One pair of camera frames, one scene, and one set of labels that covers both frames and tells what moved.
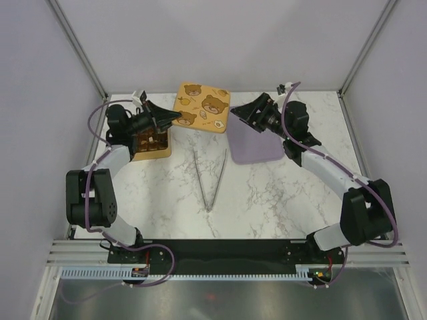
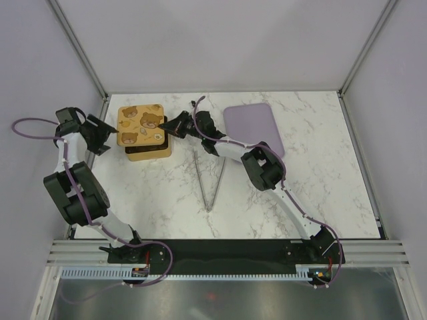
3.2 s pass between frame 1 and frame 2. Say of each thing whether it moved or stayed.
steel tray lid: moved
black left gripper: moved
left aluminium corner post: stayed
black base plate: stayed
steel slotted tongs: stayed
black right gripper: moved
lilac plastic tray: stayed
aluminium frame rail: stayed
